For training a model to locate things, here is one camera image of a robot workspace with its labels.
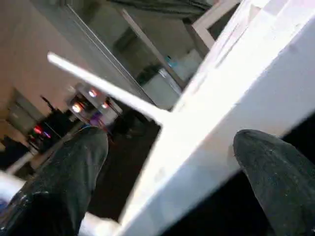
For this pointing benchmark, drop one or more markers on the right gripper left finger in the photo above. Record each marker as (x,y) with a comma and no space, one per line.
(59,187)

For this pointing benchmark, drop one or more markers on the white glass-door cabinet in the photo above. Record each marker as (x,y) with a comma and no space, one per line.
(216,14)

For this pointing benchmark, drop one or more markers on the blue plastic tool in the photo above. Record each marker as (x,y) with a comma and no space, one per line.
(170,62)

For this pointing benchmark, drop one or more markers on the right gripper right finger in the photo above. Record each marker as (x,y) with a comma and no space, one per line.
(280,187)

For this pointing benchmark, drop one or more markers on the black work mat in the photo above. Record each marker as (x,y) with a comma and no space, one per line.
(128,167)

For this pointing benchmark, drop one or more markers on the white storage box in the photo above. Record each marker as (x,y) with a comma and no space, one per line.
(167,83)

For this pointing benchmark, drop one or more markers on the white plastic table top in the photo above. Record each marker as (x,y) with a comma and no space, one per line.
(236,88)

